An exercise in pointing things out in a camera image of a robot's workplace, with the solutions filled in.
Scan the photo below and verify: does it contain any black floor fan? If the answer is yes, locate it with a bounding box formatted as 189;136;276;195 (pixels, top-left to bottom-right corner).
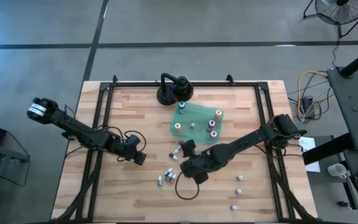
302;0;358;39

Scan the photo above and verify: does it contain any white mug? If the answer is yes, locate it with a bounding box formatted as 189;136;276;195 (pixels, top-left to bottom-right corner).
327;162;348;180

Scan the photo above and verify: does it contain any black support beam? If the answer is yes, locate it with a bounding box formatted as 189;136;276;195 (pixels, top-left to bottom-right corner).
301;133;357;166

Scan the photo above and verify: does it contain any black low stand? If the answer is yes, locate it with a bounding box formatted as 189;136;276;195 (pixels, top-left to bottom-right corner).
0;141;30;164

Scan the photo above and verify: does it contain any green translucent plastic bin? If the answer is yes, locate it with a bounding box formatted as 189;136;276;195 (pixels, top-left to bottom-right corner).
169;101;225;146

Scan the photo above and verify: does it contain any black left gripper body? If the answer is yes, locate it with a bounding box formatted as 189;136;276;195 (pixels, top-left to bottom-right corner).
116;135;141;156

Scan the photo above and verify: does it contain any black gooseneck desk lamp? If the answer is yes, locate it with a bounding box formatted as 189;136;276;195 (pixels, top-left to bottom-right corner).
156;73;195;106

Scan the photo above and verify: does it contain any yellow cable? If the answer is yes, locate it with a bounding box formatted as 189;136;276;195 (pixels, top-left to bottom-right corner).
296;70;329;110

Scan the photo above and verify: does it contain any black power adapter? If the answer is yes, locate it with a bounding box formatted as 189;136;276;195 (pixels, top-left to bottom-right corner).
301;95;315;110

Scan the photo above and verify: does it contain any white paper sheet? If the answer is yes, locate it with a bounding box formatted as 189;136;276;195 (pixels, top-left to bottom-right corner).
297;136;321;174

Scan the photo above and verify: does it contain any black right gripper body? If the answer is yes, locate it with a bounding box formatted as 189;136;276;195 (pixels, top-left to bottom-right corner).
180;154;213;185

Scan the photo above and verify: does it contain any black metal table frame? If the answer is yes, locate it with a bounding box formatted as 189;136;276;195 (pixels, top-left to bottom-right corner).
50;74;319;223

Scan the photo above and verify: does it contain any grey side table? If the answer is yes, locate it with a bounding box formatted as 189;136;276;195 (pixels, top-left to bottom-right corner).
326;66;358;153

